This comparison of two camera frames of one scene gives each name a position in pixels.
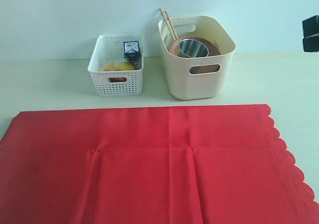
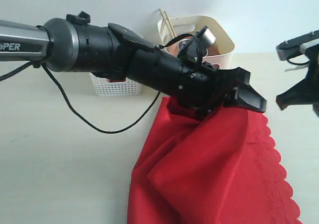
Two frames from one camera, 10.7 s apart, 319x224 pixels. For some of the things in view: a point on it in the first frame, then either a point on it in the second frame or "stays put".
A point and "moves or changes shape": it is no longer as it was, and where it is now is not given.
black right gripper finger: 310,26 -> 306,91
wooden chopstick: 171,25 stays put
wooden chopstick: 167,24 stays put
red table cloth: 218,164 moves or changes shape
